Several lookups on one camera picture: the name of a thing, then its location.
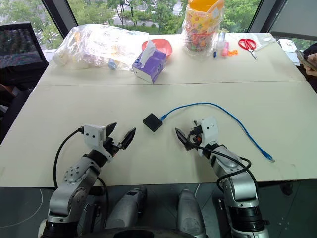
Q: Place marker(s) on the smartphone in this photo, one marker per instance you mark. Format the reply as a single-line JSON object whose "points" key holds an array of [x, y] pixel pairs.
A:
{"points": [[301, 56]]}

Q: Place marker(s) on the blue pen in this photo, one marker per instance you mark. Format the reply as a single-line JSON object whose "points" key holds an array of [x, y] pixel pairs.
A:
{"points": [[215, 50]]}

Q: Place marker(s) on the small clear plastic bag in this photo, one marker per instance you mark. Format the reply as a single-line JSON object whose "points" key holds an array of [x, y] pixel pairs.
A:
{"points": [[265, 41]]}

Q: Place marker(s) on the small black box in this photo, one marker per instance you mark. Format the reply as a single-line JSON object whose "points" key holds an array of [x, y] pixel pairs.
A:
{"points": [[152, 122]]}

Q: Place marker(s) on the pink highlighter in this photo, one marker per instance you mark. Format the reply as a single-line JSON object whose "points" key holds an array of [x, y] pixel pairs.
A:
{"points": [[225, 49]]}

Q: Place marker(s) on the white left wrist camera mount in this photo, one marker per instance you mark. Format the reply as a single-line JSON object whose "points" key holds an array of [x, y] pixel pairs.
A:
{"points": [[92, 135]]}

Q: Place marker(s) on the purple tissue box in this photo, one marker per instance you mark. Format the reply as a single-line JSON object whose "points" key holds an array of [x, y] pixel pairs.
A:
{"points": [[149, 67]]}

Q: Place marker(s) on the black table caster wheel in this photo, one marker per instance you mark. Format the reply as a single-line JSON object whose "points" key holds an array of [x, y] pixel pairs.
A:
{"points": [[286, 189]]}

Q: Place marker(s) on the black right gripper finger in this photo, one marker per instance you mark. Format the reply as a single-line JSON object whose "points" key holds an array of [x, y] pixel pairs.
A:
{"points": [[182, 137]]}

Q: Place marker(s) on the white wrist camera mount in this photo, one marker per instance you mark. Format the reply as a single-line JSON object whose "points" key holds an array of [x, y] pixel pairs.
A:
{"points": [[92, 135], [210, 129]]}

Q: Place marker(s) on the dark robot torso rim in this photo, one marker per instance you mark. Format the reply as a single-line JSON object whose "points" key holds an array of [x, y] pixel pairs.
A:
{"points": [[146, 233]]}

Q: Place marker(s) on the grey robot leg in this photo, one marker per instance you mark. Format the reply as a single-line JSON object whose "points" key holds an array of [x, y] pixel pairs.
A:
{"points": [[126, 208], [189, 213]]}

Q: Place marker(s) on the clear plastic bag with items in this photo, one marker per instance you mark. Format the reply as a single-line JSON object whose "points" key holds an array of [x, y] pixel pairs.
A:
{"points": [[96, 47]]}

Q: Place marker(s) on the red plastic bowl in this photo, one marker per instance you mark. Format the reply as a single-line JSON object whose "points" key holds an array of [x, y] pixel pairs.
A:
{"points": [[163, 45]]}

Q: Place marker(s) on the bagged yellow cup with snacks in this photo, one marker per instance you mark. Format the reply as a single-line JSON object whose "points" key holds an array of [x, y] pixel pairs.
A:
{"points": [[201, 27]]}

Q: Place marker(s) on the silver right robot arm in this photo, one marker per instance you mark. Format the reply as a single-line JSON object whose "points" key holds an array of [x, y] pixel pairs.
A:
{"points": [[237, 188]]}

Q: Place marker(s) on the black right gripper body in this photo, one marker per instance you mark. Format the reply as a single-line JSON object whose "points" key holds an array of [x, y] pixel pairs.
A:
{"points": [[195, 138]]}

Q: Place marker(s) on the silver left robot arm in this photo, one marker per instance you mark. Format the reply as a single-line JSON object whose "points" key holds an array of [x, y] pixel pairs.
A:
{"points": [[74, 191]]}

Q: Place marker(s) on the small orange clip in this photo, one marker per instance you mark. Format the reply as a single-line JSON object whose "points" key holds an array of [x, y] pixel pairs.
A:
{"points": [[232, 52]]}

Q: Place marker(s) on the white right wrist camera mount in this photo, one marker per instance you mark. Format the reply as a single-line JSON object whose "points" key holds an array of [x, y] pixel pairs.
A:
{"points": [[210, 129]]}

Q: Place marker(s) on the bystander hand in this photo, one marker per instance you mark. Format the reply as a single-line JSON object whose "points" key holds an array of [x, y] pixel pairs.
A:
{"points": [[311, 65]]}

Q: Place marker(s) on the dark window frame post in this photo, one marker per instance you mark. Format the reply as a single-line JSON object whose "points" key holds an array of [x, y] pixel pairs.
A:
{"points": [[59, 17], [258, 15]]}

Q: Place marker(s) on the white box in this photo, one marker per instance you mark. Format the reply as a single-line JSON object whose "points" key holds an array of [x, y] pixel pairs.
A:
{"points": [[287, 47]]}

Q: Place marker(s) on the black mesh office chair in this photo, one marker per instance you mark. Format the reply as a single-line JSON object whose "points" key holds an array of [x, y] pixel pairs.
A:
{"points": [[17, 49]]}

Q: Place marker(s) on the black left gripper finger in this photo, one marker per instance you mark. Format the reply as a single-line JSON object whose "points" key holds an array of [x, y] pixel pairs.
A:
{"points": [[129, 138], [111, 129]]}

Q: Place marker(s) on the bystander dark clothing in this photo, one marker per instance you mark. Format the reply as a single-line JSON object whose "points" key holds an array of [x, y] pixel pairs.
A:
{"points": [[312, 49]]}

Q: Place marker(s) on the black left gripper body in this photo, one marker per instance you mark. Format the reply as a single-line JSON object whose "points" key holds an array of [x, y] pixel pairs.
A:
{"points": [[110, 146]]}

